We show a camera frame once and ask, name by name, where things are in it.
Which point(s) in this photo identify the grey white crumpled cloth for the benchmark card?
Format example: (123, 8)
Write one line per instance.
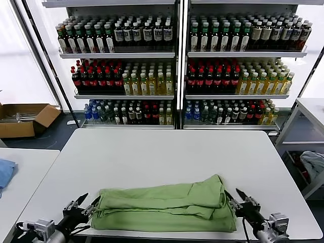
(312, 162)

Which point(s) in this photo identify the green clear bottle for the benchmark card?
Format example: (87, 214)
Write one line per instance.
(108, 114)
(101, 114)
(205, 115)
(213, 115)

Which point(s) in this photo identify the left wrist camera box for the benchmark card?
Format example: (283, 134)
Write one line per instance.
(43, 227)

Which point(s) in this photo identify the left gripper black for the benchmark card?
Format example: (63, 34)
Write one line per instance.
(72, 217)

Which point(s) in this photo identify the open cardboard box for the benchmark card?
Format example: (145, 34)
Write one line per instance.
(15, 130)

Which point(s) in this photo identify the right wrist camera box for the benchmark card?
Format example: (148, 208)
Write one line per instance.
(277, 224)

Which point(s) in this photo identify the red item in bin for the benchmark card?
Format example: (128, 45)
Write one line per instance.
(303, 174)

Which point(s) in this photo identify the dark bottle blue-white label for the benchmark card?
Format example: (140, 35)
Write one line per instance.
(157, 33)
(305, 36)
(285, 36)
(167, 33)
(118, 34)
(147, 33)
(136, 34)
(276, 35)
(294, 36)
(127, 34)

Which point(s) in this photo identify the blue water bottle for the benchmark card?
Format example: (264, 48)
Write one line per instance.
(188, 114)
(87, 113)
(95, 113)
(196, 114)

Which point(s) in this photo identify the dark tea bottle green cap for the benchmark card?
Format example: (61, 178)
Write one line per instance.
(245, 39)
(109, 40)
(214, 39)
(225, 39)
(194, 39)
(80, 40)
(99, 40)
(204, 39)
(90, 40)
(235, 39)
(71, 40)
(62, 40)

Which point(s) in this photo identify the clear plastic packed parts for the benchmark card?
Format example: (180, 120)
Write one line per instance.
(25, 117)

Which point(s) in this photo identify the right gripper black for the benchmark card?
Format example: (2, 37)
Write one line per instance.
(250, 215)

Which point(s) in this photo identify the white side table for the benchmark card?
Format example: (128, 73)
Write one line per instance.
(30, 172)

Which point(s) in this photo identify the black metal pole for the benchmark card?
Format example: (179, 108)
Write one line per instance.
(310, 72)
(37, 33)

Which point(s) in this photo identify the white paper scrap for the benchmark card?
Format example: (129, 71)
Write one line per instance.
(70, 122)

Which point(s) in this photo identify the dark bottle white cap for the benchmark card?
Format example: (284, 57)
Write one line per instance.
(228, 116)
(220, 116)
(116, 116)
(236, 115)
(123, 116)
(138, 114)
(131, 114)
(243, 114)

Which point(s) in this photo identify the black storage bin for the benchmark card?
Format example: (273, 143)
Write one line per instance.
(291, 162)

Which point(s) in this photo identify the dark bottle beige label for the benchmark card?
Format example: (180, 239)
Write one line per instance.
(257, 35)
(266, 35)

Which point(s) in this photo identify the cola bottle red cap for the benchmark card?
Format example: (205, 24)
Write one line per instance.
(235, 81)
(101, 82)
(118, 82)
(258, 113)
(217, 82)
(109, 82)
(250, 113)
(155, 115)
(75, 82)
(147, 115)
(208, 82)
(83, 82)
(191, 82)
(200, 82)
(226, 82)
(92, 82)

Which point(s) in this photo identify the light green t-shirt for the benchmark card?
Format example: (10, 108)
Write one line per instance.
(162, 202)

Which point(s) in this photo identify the yellow juice bottle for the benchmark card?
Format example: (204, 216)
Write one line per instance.
(279, 86)
(169, 117)
(152, 87)
(274, 116)
(143, 87)
(161, 117)
(160, 87)
(265, 117)
(270, 86)
(126, 87)
(135, 87)
(242, 86)
(260, 86)
(169, 87)
(251, 86)
(287, 84)

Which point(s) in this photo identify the blue folded cloth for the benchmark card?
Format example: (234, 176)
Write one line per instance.
(6, 172)

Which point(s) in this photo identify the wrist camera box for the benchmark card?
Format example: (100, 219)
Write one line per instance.
(43, 227)
(277, 224)

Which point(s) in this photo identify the white metal frame table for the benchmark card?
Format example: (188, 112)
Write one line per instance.
(311, 107)

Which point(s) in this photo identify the grey metal shelf rack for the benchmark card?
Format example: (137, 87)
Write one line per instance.
(121, 55)
(243, 54)

